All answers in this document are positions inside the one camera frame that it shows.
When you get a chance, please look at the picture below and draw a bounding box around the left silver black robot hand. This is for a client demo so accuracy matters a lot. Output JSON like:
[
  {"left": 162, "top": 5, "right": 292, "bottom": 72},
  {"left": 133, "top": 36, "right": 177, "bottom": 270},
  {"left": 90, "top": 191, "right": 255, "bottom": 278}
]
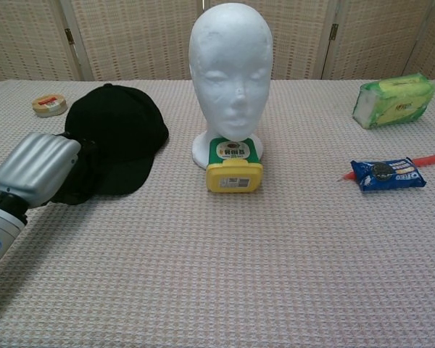
[{"left": 0, "top": 130, "right": 99, "bottom": 210}]

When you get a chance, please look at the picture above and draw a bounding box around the black baseball cap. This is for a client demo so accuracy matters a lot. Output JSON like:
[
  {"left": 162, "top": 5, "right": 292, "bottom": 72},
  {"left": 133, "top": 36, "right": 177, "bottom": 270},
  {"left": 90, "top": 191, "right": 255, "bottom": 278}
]
[{"left": 54, "top": 83, "right": 170, "bottom": 204}]

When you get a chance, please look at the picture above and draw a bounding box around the white foam mannequin head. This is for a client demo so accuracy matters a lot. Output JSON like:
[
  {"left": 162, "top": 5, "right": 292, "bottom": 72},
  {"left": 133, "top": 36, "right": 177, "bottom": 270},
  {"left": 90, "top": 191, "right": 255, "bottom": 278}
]
[{"left": 188, "top": 1, "right": 273, "bottom": 170}]

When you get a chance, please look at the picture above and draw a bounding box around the round beige tape roll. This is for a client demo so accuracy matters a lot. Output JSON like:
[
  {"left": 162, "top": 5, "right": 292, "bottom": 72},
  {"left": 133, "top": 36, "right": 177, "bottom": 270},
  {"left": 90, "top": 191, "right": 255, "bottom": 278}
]
[{"left": 31, "top": 93, "right": 69, "bottom": 118}]

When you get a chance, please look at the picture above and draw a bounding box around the woven folding screen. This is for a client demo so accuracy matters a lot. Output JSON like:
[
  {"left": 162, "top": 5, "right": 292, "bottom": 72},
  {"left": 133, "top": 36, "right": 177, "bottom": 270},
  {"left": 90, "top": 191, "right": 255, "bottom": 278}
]
[{"left": 0, "top": 0, "right": 435, "bottom": 85}]

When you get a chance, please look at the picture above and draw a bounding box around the green yellow plastic container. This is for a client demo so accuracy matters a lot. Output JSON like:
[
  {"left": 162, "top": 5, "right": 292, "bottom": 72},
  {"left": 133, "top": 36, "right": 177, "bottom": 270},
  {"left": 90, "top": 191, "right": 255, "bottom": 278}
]
[{"left": 205, "top": 136, "right": 264, "bottom": 194}]

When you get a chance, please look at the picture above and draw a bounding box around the beige woven tablecloth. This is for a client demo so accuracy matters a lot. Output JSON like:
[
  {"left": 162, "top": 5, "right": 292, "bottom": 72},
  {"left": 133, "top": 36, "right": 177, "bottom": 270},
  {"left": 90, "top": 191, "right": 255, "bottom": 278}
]
[{"left": 0, "top": 76, "right": 435, "bottom": 348}]

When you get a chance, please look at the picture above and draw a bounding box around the blue Oreo cookie pack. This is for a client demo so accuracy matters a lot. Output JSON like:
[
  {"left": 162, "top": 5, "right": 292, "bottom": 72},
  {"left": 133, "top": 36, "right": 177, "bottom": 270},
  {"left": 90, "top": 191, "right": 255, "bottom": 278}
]
[{"left": 349, "top": 157, "right": 428, "bottom": 192}]

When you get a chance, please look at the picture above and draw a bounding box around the green tissue pack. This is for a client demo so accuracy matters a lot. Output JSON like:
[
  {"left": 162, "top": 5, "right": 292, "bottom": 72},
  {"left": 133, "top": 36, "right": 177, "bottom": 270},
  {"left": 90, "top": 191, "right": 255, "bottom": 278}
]
[{"left": 352, "top": 73, "right": 435, "bottom": 130}]

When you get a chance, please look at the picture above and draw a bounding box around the red pen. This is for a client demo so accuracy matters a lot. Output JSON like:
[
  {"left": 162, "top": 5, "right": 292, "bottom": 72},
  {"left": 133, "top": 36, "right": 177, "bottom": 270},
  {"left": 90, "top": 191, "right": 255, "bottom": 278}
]
[{"left": 336, "top": 154, "right": 435, "bottom": 182}]

